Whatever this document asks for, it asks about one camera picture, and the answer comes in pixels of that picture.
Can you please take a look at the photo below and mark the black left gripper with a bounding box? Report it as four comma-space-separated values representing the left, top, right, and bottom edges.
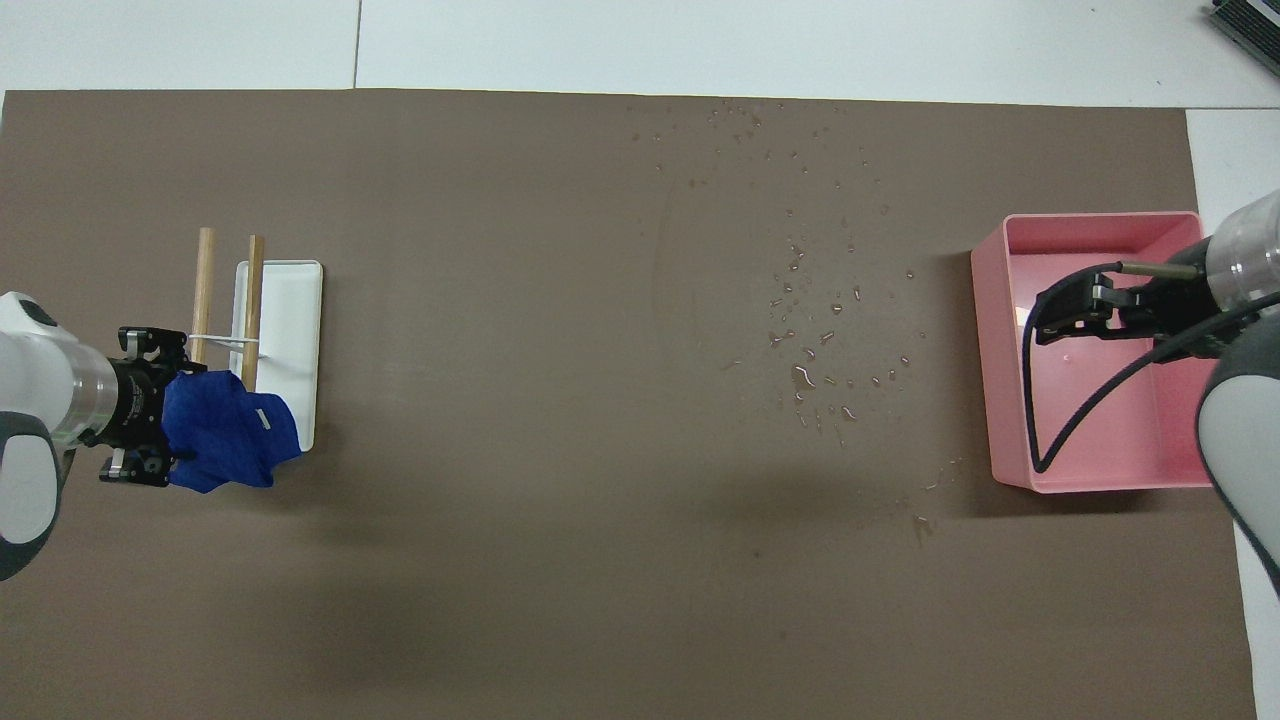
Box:
98, 325, 208, 489

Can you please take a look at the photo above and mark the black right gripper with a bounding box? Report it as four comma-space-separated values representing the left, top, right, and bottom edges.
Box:
1035, 236, 1232, 359

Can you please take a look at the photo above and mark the blue towel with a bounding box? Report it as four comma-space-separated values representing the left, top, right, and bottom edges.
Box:
162, 370, 303, 494

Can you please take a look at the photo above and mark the pink plastic bin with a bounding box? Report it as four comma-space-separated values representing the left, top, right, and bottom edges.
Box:
971, 211, 1233, 495

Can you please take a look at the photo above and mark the wooden rack rod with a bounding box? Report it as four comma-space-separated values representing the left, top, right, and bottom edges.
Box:
240, 235, 267, 393
188, 227, 217, 367

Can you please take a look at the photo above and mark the white rack base tray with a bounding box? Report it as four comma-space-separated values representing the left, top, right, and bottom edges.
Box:
228, 260, 324, 453

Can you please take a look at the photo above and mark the grey laptop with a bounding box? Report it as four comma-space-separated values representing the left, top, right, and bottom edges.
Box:
1205, 0, 1280, 53

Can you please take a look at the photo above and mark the brown table mat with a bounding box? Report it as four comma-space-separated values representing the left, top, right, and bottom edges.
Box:
0, 88, 1259, 720

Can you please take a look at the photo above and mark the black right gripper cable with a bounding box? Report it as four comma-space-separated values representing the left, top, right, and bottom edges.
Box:
1022, 260, 1280, 477

